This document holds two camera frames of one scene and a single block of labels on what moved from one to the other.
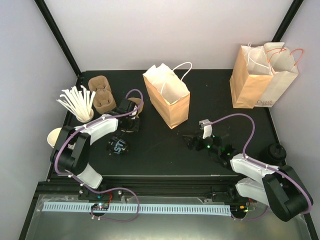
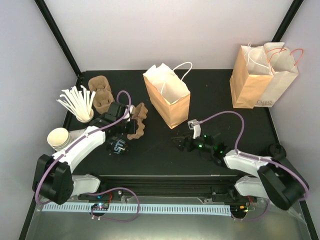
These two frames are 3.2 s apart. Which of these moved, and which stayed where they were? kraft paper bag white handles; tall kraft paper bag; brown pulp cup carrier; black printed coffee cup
Moved: brown pulp cup carrier
Stayed: tall kraft paper bag; black printed coffee cup; kraft paper bag white handles
